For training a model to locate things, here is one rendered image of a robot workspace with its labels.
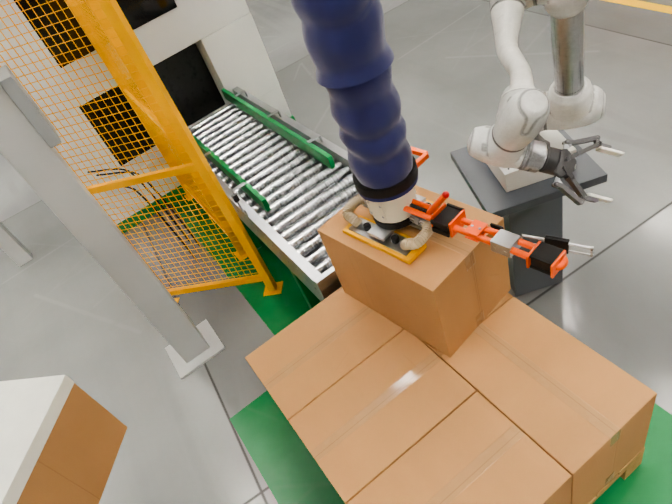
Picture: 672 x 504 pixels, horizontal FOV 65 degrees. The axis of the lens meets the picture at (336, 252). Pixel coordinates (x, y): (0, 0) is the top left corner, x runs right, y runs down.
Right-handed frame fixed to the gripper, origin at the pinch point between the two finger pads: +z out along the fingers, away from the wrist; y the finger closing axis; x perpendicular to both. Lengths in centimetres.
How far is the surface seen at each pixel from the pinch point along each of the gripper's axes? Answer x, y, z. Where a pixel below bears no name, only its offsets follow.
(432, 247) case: -38, 29, -38
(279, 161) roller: -180, -13, -125
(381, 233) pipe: -42, 28, -57
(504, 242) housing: -10.4, 24.4, -21.8
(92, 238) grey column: -91, 60, -183
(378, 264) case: -42, 39, -55
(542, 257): -1.7, 27.0, -12.8
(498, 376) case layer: -43, 67, -3
